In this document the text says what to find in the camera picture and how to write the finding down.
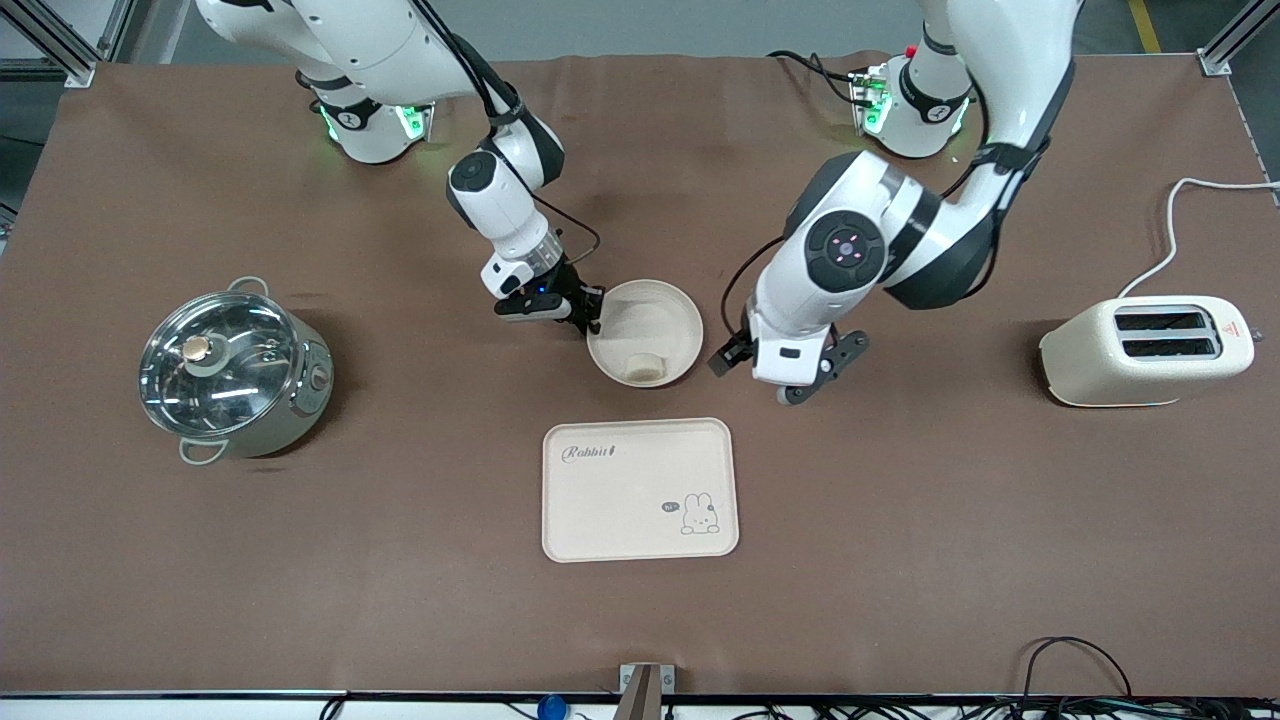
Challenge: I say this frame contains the cream round plate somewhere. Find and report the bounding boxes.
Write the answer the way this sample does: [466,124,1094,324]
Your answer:
[585,279,704,389]

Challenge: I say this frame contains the cream rabbit print tray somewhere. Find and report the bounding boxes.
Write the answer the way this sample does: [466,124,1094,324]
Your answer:
[541,417,740,563]

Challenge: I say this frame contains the stainless steel electric pot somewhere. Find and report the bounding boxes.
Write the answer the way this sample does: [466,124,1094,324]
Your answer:
[138,275,336,466]

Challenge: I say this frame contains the white two-slot toaster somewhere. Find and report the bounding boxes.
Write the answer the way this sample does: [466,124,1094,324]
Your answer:
[1038,295,1266,409]

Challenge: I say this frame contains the glass pot lid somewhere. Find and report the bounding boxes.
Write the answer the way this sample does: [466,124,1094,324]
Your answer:
[138,290,301,439]

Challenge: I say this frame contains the brown table cover mat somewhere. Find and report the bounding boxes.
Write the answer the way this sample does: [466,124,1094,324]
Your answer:
[0,50,1280,696]

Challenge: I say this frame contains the black arm base cables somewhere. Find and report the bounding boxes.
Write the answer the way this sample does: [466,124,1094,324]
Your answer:
[768,50,863,107]

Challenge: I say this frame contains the metal table edge bracket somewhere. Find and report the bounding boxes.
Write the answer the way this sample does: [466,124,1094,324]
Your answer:
[618,662,676,720]

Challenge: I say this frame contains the white toaster power cable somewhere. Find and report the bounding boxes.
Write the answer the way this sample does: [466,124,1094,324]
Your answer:
[1118,178,1280,299]

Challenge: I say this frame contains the black looped cable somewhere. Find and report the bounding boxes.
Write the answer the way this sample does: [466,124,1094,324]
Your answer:
[1018,636,1136,706]

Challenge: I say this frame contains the black cable bundle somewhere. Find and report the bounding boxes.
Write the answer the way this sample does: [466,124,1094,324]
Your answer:
[700,697,1280,720]

